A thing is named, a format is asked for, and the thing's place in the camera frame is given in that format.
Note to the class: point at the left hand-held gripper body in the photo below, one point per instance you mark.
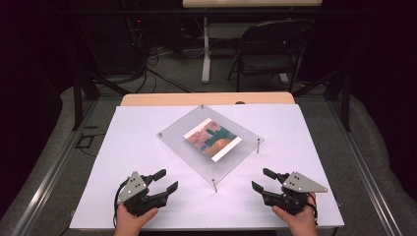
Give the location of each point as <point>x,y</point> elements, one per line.
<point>132,187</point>

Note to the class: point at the person's left hand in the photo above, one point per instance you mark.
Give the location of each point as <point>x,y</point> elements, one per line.
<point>131,224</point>

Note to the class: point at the black folding chair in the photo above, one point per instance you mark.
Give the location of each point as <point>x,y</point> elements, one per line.
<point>262,62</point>

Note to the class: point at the painting print card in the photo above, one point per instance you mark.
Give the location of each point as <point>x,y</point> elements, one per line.
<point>212,139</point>

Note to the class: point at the white-legged desk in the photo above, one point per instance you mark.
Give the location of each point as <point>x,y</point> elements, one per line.
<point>206,49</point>

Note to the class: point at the person's right hand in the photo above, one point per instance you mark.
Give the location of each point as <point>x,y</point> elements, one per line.
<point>301,224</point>

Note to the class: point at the white board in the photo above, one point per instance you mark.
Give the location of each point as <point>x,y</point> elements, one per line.
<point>131,147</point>

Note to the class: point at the clear acrylic photo frame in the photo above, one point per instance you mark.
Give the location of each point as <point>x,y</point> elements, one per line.
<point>177,144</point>

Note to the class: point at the black equipment rack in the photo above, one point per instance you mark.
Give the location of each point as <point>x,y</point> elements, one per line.
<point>136,32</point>

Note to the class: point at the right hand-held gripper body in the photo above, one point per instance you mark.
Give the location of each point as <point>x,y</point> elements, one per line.
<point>300,185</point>

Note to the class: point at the aluminium rail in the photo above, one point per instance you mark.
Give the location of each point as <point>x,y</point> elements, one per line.
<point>367,180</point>
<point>49,178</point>

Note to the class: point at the black metal stand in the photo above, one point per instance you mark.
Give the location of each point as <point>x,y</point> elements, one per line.
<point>78,98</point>
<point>345,98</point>

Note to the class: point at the wooden table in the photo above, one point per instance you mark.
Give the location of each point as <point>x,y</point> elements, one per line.
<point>196,98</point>

